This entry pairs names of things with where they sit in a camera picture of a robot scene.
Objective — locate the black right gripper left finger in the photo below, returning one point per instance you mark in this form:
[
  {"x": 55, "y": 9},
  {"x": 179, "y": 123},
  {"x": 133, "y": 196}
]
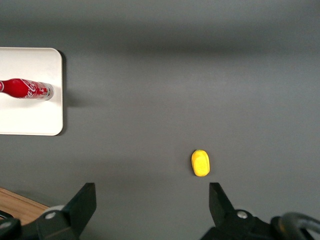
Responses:
[{"x": 75, "y": 215}]

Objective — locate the yellow lemon toy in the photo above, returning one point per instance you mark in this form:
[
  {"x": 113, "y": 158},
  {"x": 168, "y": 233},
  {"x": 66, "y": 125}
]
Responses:
[{"x": 200, "y": 163}]

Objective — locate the wooden drawer cabinet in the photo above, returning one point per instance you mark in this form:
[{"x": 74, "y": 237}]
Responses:
[{"x": 15, "y": 202}]

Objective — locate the beige plastic tray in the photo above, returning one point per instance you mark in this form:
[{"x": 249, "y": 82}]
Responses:
[{"x": 30, "y": 117}]

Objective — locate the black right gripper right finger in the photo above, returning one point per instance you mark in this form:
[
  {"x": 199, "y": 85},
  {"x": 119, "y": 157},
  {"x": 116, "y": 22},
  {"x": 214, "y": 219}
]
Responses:
[{"x": 225, "y": 220}]

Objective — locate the red coke bottle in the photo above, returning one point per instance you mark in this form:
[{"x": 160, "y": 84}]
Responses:
[{"x": 22, "y": 88}]

